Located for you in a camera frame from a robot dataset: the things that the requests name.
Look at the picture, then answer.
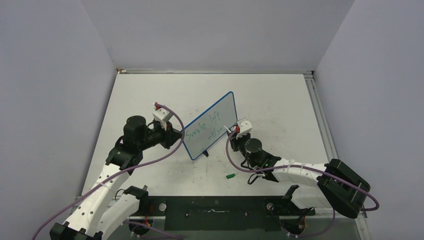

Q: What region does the aluminium frame rail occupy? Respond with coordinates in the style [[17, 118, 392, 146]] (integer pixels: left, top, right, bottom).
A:
[[118, 69, 313, 75], [303, 71, 339, 162]]

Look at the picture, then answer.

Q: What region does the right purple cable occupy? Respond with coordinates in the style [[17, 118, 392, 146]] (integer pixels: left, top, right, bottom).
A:
[[225, 127, 381, 239]]

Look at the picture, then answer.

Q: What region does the aluminium frame rail right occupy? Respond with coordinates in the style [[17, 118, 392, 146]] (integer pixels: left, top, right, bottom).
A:
[[303, 71, 339, 162]]

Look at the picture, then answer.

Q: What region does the blue framed whiteboard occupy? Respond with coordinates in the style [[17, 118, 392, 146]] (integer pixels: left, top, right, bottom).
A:
[[183, 91, 238, 161]]

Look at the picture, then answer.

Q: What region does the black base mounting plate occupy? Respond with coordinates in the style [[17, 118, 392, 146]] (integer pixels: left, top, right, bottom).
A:
[[131, 196, 316, 231]]

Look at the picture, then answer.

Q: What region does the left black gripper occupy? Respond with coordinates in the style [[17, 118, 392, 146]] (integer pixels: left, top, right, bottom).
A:
[[138, 120, 183, 151]]

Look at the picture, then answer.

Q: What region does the green marker cap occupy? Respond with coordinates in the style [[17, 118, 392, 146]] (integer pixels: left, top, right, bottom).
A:
[[225, 173, 236, 179]]

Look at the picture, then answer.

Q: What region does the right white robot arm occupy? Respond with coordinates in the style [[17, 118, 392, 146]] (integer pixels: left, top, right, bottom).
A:
[[225, 132, 380, 219]]

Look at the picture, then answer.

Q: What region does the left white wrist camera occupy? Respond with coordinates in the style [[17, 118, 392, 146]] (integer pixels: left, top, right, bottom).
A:
[[152, 106, 173, 131]]

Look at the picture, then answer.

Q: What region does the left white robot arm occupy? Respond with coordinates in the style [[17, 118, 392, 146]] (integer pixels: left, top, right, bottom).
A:
[[49, 108, 184, 240]]

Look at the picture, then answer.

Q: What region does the aluminium frame rail back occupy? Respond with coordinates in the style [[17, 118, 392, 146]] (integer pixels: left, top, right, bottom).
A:
[[118, 69, 313, 75]]

